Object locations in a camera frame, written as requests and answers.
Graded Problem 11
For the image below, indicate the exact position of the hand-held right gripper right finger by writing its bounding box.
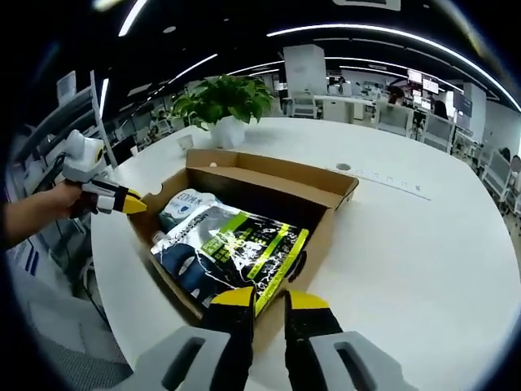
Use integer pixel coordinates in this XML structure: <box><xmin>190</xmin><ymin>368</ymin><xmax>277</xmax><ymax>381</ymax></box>
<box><xmin>283</xmin><ymin>289</ymin><xmax>412</xmax><ymax>391</ymax></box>

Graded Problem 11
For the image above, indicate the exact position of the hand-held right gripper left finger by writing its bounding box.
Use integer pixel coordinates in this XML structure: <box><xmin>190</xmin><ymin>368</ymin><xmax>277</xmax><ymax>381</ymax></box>
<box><xmin>129</xmin><ymin>286</ymin><xmax>257</xmax><ymax>391</ymax></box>

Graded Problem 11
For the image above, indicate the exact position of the blue white soft wipes pack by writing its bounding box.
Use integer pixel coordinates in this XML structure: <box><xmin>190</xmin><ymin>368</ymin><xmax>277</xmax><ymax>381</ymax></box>
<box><xmin>157</xmin><ymin>189</ymin><xmax>223</xmax><ymax>233</ymax></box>

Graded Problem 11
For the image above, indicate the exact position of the brown cardboard shoe box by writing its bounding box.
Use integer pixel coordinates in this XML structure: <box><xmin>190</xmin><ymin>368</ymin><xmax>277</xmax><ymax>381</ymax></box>
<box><xmin>128</xmin><ymin>148</ymin><xmax>360</xmax><ymax>323</ymax></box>

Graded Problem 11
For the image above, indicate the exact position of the person's left hand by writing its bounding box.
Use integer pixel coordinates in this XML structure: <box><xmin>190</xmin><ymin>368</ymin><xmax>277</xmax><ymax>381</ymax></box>
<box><xmin>52</xmin><ymin>182</ymin><xmax>99</xmax><ymax>219</ymax></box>

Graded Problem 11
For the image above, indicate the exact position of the grey metal shelf rack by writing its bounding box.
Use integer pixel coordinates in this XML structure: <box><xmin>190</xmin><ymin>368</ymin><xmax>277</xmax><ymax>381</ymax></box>
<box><xmin>11</xmin><ymin>71</ymin><xmax>119</xmax><ymax>172</ymax></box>

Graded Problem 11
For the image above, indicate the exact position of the black green glossy pouch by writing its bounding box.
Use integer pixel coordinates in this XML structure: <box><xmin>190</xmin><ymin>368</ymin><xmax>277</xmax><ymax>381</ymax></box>
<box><xmin>149</xmin><ymin>203</ymin><xmax>311</xmax><ymax>317</ymax></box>

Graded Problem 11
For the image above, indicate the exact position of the white poster blue border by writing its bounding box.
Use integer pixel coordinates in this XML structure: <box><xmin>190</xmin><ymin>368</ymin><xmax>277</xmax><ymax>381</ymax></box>
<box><xmin>7</xmin><ymin>235</ymin><xmax>44</xmax><ymax>278</ymax></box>

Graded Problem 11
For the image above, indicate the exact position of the green potted plant white pot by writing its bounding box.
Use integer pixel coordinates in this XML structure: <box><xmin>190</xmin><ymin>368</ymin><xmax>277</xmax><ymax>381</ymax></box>
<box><xmin>169</xmin><ymin>74</ymin><xmax>274</xmax><ymax>148</ymax></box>

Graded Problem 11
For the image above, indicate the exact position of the white office chair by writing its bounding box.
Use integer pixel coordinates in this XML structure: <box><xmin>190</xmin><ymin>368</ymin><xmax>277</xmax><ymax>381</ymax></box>
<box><xmin>422</xmin><ymin>113</ymin><xmax>455</xmax><ymax>152</ymax></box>
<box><xmin>291</xmin><ymin>93</ymin><xmax>321</xmax><ymax>119</ymax></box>
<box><xmin>482</xmin><ymin>150</ymin><xmax>514</xmax><ymax>204</ymax></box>

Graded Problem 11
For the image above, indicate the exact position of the long ceiling light strip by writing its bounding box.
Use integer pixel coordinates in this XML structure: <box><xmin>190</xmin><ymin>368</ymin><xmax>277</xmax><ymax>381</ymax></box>
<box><xmin>266</xmin><ymin>23</ymin><xmax>521</xmax><ymax>111</ymax></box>

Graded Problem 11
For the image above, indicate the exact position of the ceiling air conditioner unit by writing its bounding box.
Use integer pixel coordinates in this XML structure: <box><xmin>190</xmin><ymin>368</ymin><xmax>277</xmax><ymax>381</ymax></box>
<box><xmin>331</xmin><ymin>0</ymin><xmax>402</xmax><ymax>11</ymax></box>

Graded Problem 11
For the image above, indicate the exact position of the wall monitor cluster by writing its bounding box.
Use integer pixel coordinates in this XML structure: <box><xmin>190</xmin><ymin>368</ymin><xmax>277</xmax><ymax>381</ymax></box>
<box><xmin>406</xmin><ymin>68</ymin><xmax>440</xmax><ymax>97</ymax></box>

